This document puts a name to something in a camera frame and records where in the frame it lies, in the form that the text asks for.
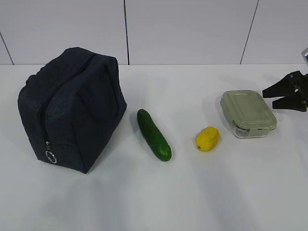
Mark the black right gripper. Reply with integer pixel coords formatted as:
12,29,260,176
262,71,308,112

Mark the glass container with green lid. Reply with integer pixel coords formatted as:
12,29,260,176
220,90,277,139

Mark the green cucumber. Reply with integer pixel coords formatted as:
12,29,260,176
137,109,172,162

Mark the dark navy insulated lunch bag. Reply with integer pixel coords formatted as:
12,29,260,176
17,47,127,173

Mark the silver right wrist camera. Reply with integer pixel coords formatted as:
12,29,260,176
301,48,308,65

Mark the yellow lemon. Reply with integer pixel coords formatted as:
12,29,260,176
195,126,219,152

